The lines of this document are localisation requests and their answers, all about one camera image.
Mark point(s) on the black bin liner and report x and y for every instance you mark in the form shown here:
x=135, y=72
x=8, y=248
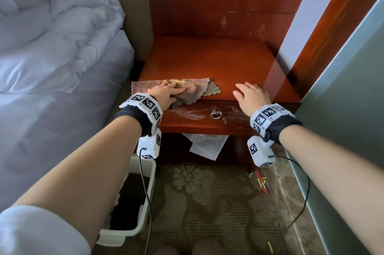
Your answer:
x=129, y=203

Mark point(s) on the black wristband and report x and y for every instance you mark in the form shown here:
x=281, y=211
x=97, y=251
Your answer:
x=285, y=127
x=135, y=113

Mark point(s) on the person's right forearm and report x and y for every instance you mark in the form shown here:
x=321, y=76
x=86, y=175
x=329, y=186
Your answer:
x=336, y=167

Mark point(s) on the pink and olive cleaning cloth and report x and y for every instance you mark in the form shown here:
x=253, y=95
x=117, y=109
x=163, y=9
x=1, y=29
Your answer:
x=196, y=89

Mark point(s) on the red wooden nightstand drawer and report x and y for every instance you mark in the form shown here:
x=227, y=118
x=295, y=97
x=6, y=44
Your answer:
x=192, y=121

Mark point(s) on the person's right hand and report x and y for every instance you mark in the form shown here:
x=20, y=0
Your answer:
x=253, y=100

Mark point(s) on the red wooden door frame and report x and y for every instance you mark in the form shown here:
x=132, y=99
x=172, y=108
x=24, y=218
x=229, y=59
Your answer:
x=330, y=29

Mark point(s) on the white plastic bin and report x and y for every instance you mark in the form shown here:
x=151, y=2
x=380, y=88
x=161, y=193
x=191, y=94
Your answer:
x=120, y=236

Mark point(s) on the white bed sheet mattress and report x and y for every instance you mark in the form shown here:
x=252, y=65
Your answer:
x=60, y=119

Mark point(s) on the crumpled white paper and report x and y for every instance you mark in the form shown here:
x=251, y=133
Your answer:
x=207, y=145

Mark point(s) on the person's left forearm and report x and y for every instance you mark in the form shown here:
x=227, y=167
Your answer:
x=90, y=167

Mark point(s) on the small yellow stick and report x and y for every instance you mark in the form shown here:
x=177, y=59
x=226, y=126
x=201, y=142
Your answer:
x=270, y=247

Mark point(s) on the white sleeve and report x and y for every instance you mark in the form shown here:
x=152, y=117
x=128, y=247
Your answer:
x=36, y=233

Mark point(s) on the red wooden nightstand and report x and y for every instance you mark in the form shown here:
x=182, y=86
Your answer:
x=210, y=59

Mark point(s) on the white marker wrist camera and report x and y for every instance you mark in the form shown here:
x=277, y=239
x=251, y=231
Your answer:
x=265, y=115
x=148, y=103

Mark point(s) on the beige padded headboard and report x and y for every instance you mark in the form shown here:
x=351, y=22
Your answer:
x=135, y=17

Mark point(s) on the person's left hand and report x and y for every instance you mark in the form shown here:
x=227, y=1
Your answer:
x=160, y=95

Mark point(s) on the person's right thumb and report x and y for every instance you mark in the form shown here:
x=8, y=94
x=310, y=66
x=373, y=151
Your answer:
x=237, y=96

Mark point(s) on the white duvet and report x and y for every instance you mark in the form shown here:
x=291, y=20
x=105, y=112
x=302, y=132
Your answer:
x=54, y=23

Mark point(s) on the person's left thumb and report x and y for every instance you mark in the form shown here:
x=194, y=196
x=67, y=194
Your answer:
x=171, y=102

